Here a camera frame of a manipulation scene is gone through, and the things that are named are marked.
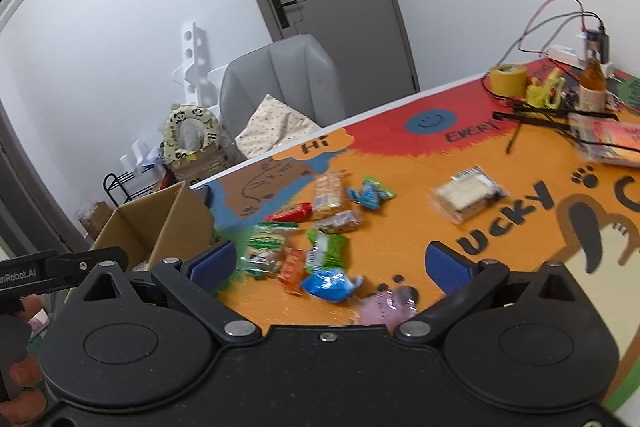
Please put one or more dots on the red snack packet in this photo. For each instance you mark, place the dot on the red snack packet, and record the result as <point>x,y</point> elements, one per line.
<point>290,212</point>

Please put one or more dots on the orange biscuit pack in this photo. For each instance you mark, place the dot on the orange biscuit pack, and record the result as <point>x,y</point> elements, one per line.
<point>328,194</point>

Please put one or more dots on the dotted cream cushion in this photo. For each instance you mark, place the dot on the dotted cream cushion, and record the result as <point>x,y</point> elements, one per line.
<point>275,127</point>

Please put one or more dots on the yellow green plastic bag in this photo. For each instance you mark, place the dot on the yellow green plastic bag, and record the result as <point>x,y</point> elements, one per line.
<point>544,93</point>

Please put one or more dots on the blue snack packet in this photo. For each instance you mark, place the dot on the blue snack packet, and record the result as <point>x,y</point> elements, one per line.
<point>330,285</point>

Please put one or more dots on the person's left hand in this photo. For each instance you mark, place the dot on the person's left hand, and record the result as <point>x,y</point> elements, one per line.
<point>32,308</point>

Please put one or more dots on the small cardboard box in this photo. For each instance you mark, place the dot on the small cardboard box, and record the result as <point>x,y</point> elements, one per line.
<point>97,219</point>

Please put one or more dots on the taped brown box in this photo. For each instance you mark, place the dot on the taped brown box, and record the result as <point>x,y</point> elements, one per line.
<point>210,166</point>

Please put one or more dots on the clear cake pack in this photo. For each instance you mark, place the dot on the clear cake pack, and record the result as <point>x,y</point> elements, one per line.
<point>467,194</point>

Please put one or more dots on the pink packaged box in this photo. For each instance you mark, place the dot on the pink packaged box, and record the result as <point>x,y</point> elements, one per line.
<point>610,137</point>

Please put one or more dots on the green white snack packet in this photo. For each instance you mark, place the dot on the green white snack packet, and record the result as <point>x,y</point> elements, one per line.
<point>262,249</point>

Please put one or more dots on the black charger device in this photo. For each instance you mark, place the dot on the black charger device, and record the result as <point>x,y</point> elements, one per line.
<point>598,41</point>

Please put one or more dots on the blue green candy packet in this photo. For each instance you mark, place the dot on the blue green candy packet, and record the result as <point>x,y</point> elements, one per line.
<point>370,193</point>

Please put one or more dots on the white plastic rack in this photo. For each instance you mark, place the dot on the white plastic rack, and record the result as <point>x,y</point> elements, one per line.
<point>192,57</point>

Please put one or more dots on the brown snack packet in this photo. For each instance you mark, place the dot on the brown snack packet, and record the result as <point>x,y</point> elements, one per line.
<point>337,222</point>

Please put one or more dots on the grey chair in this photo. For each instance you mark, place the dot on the grey chair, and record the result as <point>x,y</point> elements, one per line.
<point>300,72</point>

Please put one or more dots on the amber glass bottle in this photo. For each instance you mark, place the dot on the amber glass bottle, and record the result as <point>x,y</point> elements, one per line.
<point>592,89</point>

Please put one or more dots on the open cardboard box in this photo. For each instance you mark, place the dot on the open cardboard box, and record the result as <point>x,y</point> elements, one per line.
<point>150,227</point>

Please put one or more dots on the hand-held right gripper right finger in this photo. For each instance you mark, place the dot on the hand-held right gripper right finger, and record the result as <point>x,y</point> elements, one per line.
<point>447,269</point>

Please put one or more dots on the white power strip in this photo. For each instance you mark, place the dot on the white power strip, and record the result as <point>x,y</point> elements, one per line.
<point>562,53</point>

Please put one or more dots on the yellow tape roll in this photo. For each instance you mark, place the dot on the yellow tape roll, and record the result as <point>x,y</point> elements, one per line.
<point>507,82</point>

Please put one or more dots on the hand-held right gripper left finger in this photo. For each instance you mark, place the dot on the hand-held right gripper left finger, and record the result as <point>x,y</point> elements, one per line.
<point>215,263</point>

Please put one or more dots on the white plastic holder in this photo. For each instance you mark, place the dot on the white plastic holder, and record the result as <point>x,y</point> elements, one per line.
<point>137,154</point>

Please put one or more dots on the pink snack packet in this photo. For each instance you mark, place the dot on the pink snack packet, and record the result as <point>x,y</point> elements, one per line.
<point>385,307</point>

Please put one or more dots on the orange snack packet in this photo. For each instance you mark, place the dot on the orange snack packet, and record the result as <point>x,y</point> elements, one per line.
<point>293,269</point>

